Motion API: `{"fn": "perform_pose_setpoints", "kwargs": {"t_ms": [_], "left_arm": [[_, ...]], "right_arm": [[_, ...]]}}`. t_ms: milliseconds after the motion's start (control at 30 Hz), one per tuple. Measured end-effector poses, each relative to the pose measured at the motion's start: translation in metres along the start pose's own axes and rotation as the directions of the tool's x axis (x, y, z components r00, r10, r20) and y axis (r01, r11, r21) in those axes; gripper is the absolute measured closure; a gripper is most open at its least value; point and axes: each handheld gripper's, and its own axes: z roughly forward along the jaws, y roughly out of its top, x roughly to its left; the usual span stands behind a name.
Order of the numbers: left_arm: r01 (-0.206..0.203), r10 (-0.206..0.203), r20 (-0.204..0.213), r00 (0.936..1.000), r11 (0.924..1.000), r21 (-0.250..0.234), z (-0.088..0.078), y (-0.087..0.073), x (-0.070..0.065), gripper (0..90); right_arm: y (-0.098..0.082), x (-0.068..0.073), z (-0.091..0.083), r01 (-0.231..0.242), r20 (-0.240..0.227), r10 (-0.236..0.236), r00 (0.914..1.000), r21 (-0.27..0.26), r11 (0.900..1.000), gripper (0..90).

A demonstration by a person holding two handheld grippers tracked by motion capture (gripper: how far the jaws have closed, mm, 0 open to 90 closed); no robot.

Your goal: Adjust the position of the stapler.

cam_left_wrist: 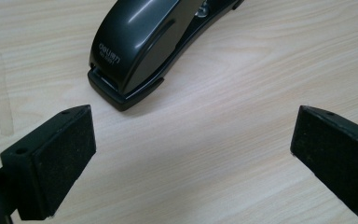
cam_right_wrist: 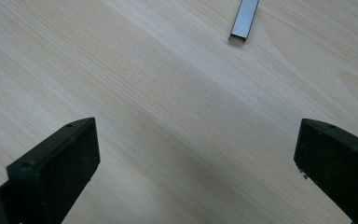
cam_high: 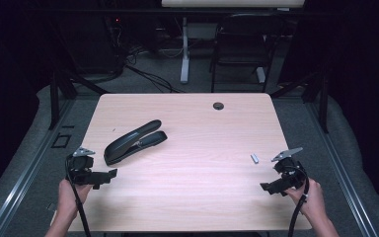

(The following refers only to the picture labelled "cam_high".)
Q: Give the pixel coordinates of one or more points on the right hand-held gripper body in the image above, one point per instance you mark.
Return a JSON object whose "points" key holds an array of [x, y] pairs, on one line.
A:
{"points": [[291, 174]]}

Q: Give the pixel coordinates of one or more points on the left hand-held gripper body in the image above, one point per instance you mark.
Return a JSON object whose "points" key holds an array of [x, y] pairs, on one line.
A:
{"points": [[82, 164]]}

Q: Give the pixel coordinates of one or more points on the black stapler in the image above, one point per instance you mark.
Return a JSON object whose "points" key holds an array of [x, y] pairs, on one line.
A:
{"points": [[128, 143]]}

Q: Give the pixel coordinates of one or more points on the person's left hand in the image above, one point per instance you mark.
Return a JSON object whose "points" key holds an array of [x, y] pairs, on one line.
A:
{"points": [[67, 199]]}

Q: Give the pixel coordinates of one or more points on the person's right hand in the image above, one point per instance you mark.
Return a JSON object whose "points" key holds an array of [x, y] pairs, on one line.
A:
{"points": [[312, 200]]}

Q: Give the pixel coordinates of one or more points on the silver staple strip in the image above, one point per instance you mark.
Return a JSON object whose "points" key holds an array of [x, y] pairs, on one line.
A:
{"points": [[254, 158]]}

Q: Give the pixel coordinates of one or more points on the grey tape piece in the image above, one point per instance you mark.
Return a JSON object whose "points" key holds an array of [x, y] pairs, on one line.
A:
{"points": [[52, 206]]}

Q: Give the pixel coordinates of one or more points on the black table grommet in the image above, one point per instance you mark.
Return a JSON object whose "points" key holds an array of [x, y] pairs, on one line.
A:
{"points": [[218, 106]]}

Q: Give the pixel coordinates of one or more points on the short white desk foot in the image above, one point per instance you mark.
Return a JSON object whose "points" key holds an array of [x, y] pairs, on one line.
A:
{"points": [[261, 75]]}

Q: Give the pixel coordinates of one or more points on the black computer tower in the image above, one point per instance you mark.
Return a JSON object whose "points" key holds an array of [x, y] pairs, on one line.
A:
{"points": [[89, 42]]}

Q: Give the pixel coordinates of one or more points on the black folding chair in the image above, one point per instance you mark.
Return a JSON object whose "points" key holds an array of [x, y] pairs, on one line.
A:
{"points": [[243, 39]]}

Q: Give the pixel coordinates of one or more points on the white desk leg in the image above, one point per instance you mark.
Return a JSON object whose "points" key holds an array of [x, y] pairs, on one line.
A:
{"points": [[185, 49]]}

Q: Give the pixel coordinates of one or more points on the aluminium floor rail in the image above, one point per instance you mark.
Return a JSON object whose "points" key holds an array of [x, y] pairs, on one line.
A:
{"points": [[29, 171], [340, 171]]}

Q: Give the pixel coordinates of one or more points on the black metal frame stand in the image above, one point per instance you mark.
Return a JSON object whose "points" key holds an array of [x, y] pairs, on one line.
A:
{"points": [[323, 102], [55, 98]]}

